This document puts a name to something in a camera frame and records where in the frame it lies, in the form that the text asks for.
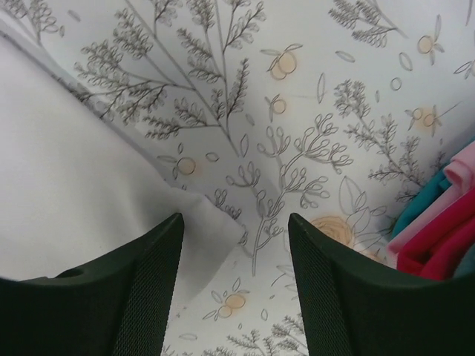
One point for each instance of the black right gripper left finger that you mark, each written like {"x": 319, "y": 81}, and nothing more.
{"x": 117, "y": 304}

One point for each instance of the folded pink t shirt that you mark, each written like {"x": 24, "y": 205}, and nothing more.
{"x": 460, "y": 167}

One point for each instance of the white t shirt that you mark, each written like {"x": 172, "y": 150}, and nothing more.
{"x": 73, "y": 190}

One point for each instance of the floral patterned table mat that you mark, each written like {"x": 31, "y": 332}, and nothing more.
{"x": 356, "y": 115}

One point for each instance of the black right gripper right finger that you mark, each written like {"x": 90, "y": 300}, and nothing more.
{"x": 352, "y": 305}

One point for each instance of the folded turquoise t shirt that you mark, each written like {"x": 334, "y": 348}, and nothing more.
{"x": 419, "y": 204}

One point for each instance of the folded red t shirt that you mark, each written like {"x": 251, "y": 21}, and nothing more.
{"x": 435, "y": 252}

